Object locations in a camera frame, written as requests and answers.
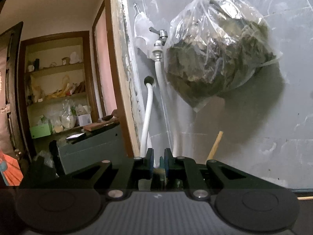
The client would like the black tray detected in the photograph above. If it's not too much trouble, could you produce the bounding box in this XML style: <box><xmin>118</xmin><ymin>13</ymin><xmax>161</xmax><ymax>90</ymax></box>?
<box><xmin>292</xmin><ymin>188</ymin><xmax>313</xmax><ymax>195</ymax></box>

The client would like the grey cabinet box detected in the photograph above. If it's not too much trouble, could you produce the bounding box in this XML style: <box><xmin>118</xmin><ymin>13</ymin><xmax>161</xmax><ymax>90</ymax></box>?
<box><xmin>49</xmin><ymin>124</ymin><xmax>127</xmax><ymax>177</ymax></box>

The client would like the wooden door frame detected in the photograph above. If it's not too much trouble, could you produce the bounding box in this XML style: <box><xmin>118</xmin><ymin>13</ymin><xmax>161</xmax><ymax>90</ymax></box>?
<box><xmin>104</xmin><ymin>0</ymin><xmax>139</xmax><ymax>158</ymax></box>

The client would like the metal water tap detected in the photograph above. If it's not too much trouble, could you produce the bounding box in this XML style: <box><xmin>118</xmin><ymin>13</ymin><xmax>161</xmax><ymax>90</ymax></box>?
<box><xmin>149</xmin><ymin>27</ymin><xmax>168</xmax><ymax>61</ymax></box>

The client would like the white hose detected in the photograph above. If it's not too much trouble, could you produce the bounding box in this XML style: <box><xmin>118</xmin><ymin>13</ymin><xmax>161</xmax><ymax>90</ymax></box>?
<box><xmin>139</xmin><ymin>41</ymin><xmax>182</xmax><ymax>158</ymax></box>

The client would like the wooden shelf unit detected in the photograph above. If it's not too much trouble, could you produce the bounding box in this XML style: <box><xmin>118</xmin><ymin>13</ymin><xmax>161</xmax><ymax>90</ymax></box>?
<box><xmin>17</xmin><ymin>31</ymin><xmax>99</xmax><ymax>156</ymax></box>

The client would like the plastic bag of greens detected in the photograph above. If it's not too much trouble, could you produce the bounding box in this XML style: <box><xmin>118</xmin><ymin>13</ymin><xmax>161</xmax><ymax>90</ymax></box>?
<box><xmin>165</xmin><ymin>0</ymin><xmax>281</xmax><ymax>110</ymax></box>

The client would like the green box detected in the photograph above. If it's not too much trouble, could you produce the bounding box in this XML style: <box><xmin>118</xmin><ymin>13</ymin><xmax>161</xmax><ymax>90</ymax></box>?
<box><xmin>30</xmin><ymin>124</ymin><xmax>52</xmax><ymax>139</ymax></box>

